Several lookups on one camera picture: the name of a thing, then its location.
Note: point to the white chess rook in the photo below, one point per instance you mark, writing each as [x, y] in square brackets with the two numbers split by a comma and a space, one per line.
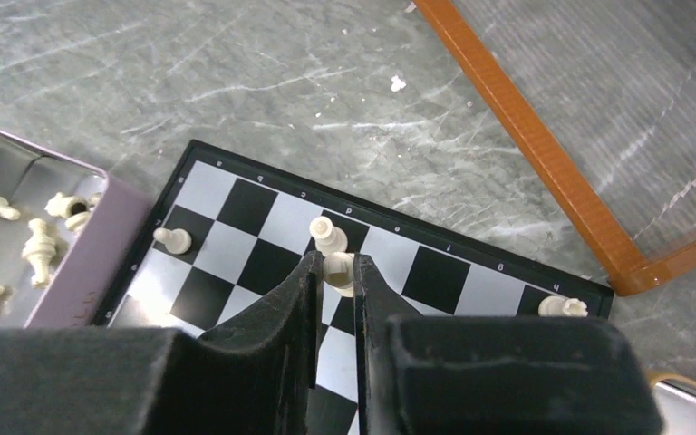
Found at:
[556, 305]

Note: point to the silver tin with white pieces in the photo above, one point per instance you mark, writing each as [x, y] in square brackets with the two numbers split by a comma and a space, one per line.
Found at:
[65, 230]

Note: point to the black white chess board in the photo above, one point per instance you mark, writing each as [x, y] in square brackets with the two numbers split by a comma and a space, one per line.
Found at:
[227, 229]

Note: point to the white piece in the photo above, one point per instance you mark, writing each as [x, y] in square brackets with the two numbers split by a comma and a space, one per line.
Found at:
[338, 273]

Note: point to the wooden three-tier rack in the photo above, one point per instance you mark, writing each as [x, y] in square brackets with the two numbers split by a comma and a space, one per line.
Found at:
[600, 97]

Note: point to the white pawn file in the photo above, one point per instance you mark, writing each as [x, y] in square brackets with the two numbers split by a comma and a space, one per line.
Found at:
[176, 241]

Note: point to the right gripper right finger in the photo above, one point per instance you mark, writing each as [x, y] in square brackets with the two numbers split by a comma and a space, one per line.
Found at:
[420, 374]

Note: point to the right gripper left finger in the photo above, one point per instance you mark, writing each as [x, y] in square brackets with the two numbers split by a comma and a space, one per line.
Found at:
[251, 374]

